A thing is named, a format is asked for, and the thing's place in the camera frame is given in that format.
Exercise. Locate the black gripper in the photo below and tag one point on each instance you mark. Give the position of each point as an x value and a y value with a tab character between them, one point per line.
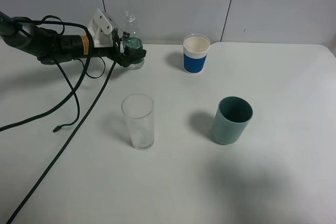
132	57

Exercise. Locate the clear plastic water bottle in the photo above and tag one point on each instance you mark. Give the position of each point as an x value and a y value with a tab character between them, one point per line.
131	37

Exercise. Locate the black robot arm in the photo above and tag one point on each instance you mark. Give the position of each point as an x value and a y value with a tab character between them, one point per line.
50	47

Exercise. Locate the blue and white cup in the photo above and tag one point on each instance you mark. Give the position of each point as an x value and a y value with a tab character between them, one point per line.
195	49

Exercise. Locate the teal green cup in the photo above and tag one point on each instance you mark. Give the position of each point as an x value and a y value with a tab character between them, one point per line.
232	116

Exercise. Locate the tall clear drinking glass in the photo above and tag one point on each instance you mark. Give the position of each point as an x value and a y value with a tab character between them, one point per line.
138	112

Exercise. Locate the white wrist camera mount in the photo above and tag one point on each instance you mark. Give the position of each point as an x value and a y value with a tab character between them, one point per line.
100	28

